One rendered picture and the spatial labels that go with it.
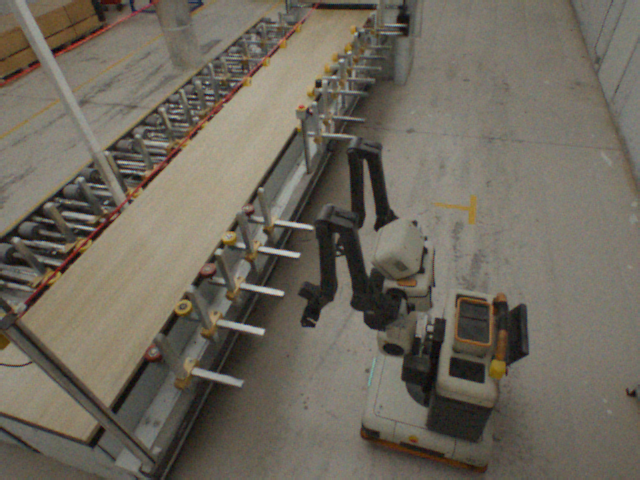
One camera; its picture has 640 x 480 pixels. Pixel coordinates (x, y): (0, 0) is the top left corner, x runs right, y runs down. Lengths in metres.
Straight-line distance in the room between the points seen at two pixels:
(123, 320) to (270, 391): 1.06
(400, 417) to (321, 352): 0.76
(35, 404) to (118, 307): 0.51
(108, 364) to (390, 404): 1.40
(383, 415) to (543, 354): 1.21
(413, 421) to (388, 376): 0.27
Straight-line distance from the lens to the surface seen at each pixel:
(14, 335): 1.30
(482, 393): 1.95
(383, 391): 2.47
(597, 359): 3.24
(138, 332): 2.16
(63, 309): 2.46
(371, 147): 1.67
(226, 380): 1.97
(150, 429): 2.22
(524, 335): 1.96
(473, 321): 2.00
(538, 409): 2.92
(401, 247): 1.57
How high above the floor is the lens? 2.51
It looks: 44 degrees down
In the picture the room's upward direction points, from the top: 6 degrees counter-clockwise
